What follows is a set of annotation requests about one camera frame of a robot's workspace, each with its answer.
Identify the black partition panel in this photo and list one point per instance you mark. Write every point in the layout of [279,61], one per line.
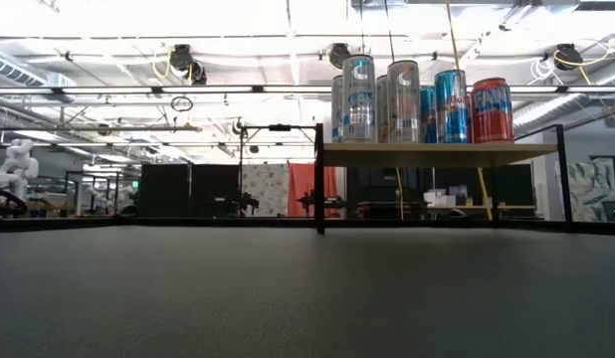
[213,189]
[163,189]

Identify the leaf patterned cloth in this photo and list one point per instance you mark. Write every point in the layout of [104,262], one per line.
[593,189]

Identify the black camera stand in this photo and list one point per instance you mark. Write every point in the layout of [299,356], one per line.
[280,127]

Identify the white Celsius can blue band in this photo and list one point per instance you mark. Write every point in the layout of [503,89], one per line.
[358,104]

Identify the black aluminium table frame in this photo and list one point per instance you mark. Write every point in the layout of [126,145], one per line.
[218,222]

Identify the long ceiling light fixture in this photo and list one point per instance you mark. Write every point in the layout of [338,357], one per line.
[213,89]

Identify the blue soda can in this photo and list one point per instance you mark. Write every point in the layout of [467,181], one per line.
[427,117]

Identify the orange cloth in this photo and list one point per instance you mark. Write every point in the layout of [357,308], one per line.
[301,179]

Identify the white-lidded slim can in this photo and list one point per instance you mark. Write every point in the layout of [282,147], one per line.
[452,114]

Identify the wooden shelf black frame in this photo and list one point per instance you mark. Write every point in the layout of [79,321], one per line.
[437,154]

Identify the white Celsius can yellow band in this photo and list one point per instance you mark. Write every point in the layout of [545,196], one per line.
[382,114]

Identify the floral patterned cloth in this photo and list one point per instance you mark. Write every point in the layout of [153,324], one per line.
[267,186]

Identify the grey slim beverage can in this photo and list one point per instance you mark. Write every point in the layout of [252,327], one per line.
[403,107]

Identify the small white background robot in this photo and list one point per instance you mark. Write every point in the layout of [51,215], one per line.
[101,199]

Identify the black background metal rack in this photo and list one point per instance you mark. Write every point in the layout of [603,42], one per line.
[79,194]

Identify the white storage boxes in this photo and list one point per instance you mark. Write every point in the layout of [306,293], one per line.
[442,199]

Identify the black background robot arm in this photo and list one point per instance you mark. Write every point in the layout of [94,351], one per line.
[243,203]
[327,201]

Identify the silver Celsius Arctic Vibe can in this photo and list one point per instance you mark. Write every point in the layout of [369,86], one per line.
[336,114]

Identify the black table mat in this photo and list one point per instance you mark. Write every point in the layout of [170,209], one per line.
[287,308]

